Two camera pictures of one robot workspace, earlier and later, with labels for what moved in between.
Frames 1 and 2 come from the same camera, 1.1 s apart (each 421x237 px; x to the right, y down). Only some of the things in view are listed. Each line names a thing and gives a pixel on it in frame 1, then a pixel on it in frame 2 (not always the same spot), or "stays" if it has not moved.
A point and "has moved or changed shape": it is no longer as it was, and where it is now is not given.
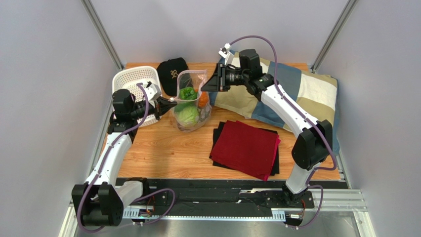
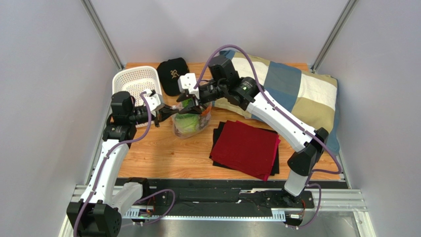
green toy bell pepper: x=188 y=93 has moved or changed shape
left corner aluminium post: x=98 y=25 stays
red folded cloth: x=243 y=146 stays
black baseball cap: x=168 y=70 stays
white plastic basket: x=128 y=78 stays
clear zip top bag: x=193 y=108 has moved or changed shape
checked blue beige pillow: x=319 y=93 stays
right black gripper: x=222 y=78 -> x=198 y=99
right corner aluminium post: x=335 y=35 stays
